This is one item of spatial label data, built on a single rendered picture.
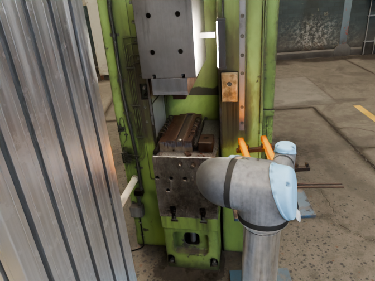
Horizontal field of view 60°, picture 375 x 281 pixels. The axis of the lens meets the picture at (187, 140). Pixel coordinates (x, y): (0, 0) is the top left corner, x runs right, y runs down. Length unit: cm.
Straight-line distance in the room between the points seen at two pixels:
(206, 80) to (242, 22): 58
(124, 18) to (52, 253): 159
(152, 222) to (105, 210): 191
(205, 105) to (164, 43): 72
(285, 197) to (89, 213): 38
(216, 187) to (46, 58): 44
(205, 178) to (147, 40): 114
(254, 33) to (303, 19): 628
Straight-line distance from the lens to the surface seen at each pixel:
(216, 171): 72
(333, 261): 263
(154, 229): 256
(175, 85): 179
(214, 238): 224
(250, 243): 79
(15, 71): 42
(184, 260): 242
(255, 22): 183
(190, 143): 190
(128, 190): 216
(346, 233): 288
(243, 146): 172
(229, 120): 197
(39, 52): 45
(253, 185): 70
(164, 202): 210
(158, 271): 248
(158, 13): 173
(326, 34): 832
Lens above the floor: 183
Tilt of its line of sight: 26 degrees down
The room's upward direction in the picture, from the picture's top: 4 degrees counter-clockwise
